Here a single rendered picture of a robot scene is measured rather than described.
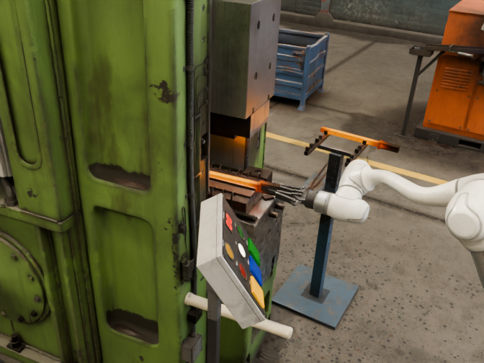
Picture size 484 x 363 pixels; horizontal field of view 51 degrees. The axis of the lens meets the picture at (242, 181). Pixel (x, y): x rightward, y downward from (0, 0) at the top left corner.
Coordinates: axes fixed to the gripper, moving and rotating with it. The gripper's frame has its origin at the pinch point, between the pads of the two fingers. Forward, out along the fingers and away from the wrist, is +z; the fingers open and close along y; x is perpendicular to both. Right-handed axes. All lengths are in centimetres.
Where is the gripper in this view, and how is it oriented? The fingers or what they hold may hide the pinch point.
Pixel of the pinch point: (269, 188)
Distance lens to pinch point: 211.5
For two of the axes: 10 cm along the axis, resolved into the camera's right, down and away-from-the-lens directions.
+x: 0.6, -8.7, -5.0
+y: 4.0, -4.4, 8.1
